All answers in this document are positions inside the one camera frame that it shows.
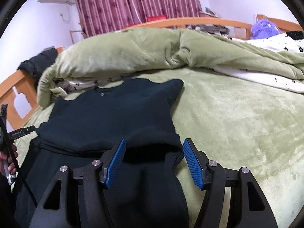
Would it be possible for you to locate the green fleece bed sheet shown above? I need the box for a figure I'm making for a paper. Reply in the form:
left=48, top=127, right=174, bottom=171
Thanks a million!
left=14, top=68, right=304, bottom=228

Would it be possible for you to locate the black cable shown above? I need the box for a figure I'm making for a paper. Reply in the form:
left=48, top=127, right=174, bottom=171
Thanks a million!
left=0, top=104, right=38, bottom=207

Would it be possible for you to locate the green floral quilt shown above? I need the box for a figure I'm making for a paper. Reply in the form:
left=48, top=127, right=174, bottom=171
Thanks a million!
left=37, top=27, right=304, bottom=107

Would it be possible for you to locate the red chair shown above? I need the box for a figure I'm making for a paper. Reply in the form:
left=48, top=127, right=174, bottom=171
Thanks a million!
left=146, top=15, right=167, bottom=24

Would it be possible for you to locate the wooden coat rack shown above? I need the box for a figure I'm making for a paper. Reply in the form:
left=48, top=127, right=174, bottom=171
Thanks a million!
left=70, top=28, right=86, bottom=44

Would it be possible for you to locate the pile of cardboard boxes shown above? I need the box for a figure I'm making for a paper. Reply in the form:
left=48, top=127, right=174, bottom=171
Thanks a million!
left=185, top=7, right=230, bottom=37

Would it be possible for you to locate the wall outlet with cable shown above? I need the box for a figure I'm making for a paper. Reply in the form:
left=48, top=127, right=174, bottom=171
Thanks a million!
left=59, top=12, right=72, bottom=24

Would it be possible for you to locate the wooden bed frame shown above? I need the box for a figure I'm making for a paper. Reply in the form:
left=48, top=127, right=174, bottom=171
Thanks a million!
left=0, top=17, right=304, bottom=126

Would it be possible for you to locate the person's left hand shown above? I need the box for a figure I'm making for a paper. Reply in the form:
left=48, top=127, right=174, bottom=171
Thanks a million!
left=0, top=144, right=18, bottom=178

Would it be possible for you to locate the purple plush toy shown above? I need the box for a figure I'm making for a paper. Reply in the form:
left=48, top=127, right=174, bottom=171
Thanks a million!
left=250, top=19, right=281, bottom=40

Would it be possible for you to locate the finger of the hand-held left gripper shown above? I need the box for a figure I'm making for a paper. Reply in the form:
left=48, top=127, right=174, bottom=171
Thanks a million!
left=9, top=126, right=40, bottom=141

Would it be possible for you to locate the red striped curtain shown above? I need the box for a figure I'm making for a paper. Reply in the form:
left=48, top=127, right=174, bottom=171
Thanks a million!
left=73, top=0, right=203, bottom=37

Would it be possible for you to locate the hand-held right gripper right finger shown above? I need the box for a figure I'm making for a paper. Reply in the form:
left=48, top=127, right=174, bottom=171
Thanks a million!
left=182, top=138, right=279, bottom=228

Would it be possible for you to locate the black jacket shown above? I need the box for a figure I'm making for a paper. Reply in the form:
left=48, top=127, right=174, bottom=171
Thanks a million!
left=18, top=48, right=59, bottom=86

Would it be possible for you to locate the black sweatshirt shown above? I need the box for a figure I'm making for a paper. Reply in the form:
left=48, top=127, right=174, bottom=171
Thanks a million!
left=13, top=78, right=189, bottom=228

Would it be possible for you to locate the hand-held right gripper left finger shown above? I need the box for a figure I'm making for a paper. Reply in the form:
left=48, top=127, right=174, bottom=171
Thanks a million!
left=28, top=138, right=127, bottom=228

